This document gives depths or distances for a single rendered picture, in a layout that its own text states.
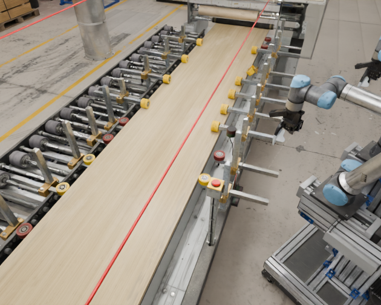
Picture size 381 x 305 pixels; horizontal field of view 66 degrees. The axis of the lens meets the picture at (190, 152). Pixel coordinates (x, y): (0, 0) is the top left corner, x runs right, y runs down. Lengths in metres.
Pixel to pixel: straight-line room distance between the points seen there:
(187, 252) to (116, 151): 0.84
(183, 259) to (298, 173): 1.89
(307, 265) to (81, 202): 1.66
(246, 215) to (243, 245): 0.31
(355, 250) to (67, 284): 1.40
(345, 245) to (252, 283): 1.02
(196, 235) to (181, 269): 0.25
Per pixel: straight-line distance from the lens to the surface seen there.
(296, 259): 2.47
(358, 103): 1.44
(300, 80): 1.36
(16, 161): 2.43
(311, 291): 2.36
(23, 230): 1.87
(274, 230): 2.82
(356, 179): 1.46
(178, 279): 1.82
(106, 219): 1.74
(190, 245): 1.92
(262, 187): 3.11
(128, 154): 2.08
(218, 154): 2.04
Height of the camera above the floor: 2.28
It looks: 42 degrees down
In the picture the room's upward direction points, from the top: straight up
